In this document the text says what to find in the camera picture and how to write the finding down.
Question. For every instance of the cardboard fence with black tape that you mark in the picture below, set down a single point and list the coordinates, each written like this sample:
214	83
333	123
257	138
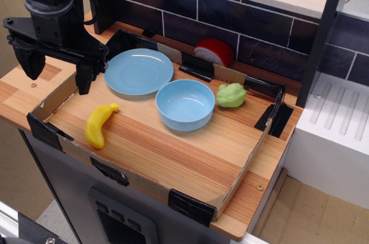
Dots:
216	175

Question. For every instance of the grey oven control panel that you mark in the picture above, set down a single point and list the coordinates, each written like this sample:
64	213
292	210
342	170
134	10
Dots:
120	223

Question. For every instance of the white drying rack sink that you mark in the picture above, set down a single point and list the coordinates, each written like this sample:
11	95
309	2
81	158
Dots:
329	147

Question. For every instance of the green toy lettuce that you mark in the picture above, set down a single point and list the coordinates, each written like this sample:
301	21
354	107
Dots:
231	95

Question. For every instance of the light blue bowl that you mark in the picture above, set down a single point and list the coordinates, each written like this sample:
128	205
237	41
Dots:
185	105

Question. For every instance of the red toy cheese wedge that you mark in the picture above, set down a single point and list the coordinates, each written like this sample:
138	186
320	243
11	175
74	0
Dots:
215	51

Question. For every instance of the yellow toy banana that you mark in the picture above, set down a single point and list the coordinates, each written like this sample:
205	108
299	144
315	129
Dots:
95	122

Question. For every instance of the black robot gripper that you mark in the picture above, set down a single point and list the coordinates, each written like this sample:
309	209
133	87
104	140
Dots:
59	36

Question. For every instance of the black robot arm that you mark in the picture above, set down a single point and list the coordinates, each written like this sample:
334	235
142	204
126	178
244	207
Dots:
55	7

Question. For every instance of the light blue plate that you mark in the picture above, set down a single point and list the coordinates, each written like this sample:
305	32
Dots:
138	71

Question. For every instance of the dark grey vertical post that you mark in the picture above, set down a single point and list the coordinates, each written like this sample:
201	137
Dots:
312	72

